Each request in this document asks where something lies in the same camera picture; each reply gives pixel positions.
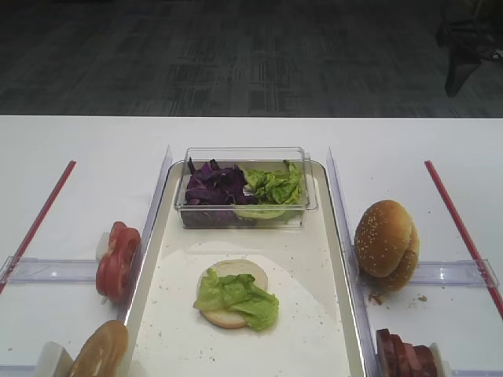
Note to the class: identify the right long clear rail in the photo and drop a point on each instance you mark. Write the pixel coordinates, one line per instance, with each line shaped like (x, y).
(368, 359)

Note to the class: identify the purple cabbage shreds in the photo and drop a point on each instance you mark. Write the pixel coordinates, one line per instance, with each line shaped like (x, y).
(213, 185)

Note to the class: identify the rear tomato slice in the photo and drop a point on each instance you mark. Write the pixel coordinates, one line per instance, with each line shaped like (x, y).
(117, 228)

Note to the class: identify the silver metal tray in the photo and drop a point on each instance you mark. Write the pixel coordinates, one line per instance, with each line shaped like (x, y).
(314, 334)

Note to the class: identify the rear sesame bun top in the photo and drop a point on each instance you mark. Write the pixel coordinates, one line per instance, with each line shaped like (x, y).
(401, 276)

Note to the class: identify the lower right clear rail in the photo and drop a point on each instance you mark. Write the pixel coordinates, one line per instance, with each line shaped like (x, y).
(477, 373)

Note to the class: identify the left long clear rail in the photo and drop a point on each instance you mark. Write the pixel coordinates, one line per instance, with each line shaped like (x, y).
(125, 313)

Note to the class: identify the red strip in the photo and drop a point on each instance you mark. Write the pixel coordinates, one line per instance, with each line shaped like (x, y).
(465, 236)
(37, 225)

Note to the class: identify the upper right clear rail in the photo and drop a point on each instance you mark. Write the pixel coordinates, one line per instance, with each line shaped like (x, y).
(463, 273)

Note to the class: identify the white tomato holder block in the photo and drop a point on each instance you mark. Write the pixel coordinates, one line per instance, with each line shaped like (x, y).
(102, 246)

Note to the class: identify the white bun base slice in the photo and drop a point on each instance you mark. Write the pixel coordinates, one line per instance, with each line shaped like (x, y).
(236, 271)

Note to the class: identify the dark chair in background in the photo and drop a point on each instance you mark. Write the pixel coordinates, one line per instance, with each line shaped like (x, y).
(472, 33)

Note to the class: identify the clear plastic salad container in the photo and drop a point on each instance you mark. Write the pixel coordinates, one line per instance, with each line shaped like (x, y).
(245, 188)

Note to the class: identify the white meat holder block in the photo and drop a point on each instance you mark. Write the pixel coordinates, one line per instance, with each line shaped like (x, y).
(442, 367)

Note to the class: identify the left red strip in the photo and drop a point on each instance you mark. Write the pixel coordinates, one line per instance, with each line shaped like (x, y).
(37, 225)

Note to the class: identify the green lettuce leaf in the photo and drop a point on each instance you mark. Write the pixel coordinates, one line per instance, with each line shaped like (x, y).
(239, 298)

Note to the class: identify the right red strip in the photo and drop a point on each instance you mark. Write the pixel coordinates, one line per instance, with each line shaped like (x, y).
(465, 236)

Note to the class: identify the white bun holder block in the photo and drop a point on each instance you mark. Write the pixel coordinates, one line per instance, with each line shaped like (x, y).
(54, 361)

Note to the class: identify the green lettuce pile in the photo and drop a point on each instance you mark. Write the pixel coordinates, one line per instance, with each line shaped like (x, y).
(274, 188)

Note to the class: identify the lower left clear rail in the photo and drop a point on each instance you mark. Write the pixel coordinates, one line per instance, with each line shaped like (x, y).
(17, 371)

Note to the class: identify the sliced meat patties stack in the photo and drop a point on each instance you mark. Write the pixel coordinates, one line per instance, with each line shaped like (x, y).
(398, 358)

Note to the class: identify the sesame bun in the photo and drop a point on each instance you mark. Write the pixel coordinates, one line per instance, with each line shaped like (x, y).
(384, 237)
(401, 276)

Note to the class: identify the front tomato slice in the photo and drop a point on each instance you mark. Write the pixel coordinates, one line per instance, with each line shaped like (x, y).
(114, 270)

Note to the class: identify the tomato slice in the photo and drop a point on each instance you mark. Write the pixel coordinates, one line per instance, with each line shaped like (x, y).
(117, 228)
(114, 270)

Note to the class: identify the upper left clear rail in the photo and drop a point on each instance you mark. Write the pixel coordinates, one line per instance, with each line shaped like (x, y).
(39, 270)

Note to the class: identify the long clear rail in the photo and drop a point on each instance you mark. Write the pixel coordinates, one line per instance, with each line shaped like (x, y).
(368, 359)
(125, 313)

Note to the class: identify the front sesame bun top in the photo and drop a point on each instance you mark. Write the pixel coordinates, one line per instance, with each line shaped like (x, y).
(384, 237)

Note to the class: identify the meat crumbs on table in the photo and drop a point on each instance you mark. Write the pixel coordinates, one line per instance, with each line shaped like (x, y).
(397, 301)

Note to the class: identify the browned bun bottom slice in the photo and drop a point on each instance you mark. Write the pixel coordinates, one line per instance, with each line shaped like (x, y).
(102, 352)

